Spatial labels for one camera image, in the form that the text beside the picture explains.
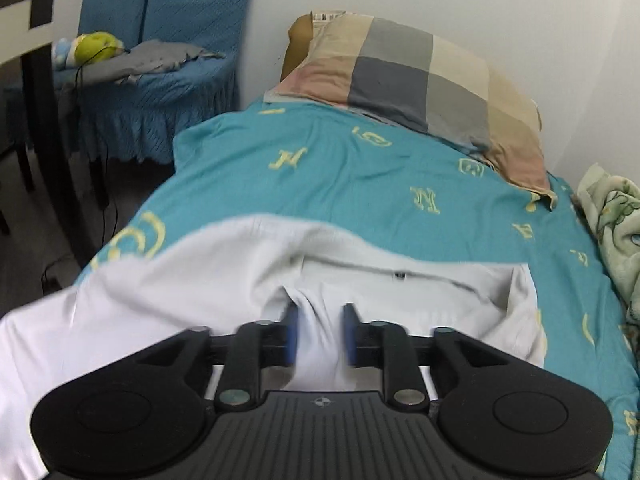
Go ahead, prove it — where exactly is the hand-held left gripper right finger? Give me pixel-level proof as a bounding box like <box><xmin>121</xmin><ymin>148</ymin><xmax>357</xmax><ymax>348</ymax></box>
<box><xmin>341</xmin><ymin>303</ymin><xmax>517</xmax><ymax>412</ymax></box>

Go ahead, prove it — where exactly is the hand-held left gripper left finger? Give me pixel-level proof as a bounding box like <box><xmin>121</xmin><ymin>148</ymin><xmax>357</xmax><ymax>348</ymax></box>
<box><xmin>125</xmin><ymin>305</ymin><xmax>301</xmax><ymax>413</ymax></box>

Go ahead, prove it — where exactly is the white printed garment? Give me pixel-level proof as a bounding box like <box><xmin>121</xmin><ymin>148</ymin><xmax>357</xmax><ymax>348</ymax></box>
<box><xmin>0</xmin><ymin>215</ymin><xmax>546</xmax><ymax>480</ymax></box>

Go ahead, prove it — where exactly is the teal patterned bed sheet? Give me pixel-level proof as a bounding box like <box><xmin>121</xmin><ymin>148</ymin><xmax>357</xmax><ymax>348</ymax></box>
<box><xmin>75</xmin><ymin>100</ymin><xmax>640</xmax><ymax>480</ymax></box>

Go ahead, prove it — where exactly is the plaid pillow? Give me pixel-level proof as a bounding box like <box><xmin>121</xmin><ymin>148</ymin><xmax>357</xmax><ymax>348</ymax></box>
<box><xmin>264</xmin><ymin>14</ymin><xmax>558</xmax><ymax>211</ymax></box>

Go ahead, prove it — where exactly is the pale green fleece blanket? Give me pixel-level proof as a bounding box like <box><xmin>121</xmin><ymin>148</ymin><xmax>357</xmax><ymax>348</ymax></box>
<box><xmin>572</xmin><ymin>162</ymin><xmax>640</xmax><ymax>321</ymax></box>

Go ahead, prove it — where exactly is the wooden table with black legs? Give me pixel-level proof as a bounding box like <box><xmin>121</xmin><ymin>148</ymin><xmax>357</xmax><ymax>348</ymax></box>
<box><xmin>0</xmin><ymin>0</ymin><xmax>96</xmax><ymax>268</ymax></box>

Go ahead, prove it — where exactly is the grey cloth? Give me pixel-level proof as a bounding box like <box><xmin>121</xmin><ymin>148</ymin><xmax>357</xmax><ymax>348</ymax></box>
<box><xmin>82</xmin><ymin>40</ymin><xmax>226</xmax><ymax>86</ymax></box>

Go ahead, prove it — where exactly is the yellow-green plush toy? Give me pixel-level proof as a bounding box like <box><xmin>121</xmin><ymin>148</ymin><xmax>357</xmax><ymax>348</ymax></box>
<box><xmin>51</xmin><ymin>31</ymin><xmax>127</xmax><ymax>70</ymax></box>

